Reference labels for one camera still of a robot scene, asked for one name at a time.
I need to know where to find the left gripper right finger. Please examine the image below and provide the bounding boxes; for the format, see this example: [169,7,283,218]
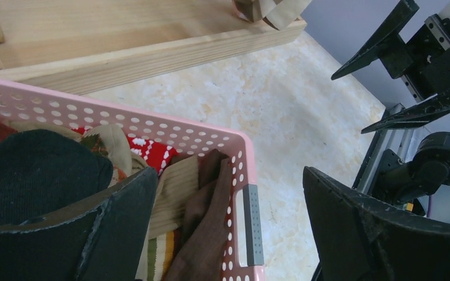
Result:
[303,167,450,280]

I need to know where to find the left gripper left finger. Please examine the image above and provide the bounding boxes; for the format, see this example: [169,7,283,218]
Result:
[0,167,158,280]

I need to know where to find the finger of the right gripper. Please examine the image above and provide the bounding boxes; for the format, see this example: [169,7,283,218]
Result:
[361,89,450,134]
[331,1,419,80]

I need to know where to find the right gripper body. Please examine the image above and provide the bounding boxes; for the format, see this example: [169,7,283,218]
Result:
[401,14,450,102]

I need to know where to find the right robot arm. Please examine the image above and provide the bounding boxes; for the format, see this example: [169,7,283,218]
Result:
[332,1,450,207]

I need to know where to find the striped socks in basket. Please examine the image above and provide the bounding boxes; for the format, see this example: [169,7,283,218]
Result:
[0,115,234,281]

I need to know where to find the black sock in basket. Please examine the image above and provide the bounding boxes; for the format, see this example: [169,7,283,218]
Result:
[0,129,114,225]

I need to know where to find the cream brown wide-striped sock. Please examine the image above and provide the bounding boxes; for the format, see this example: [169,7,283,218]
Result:
[233,0,312,30]

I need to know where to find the pink plastic basket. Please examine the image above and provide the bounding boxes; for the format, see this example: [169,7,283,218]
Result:
[0,79,265,280]

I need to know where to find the wooden rack stand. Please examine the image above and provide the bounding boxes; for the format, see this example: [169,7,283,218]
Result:
[0,1,306,95]

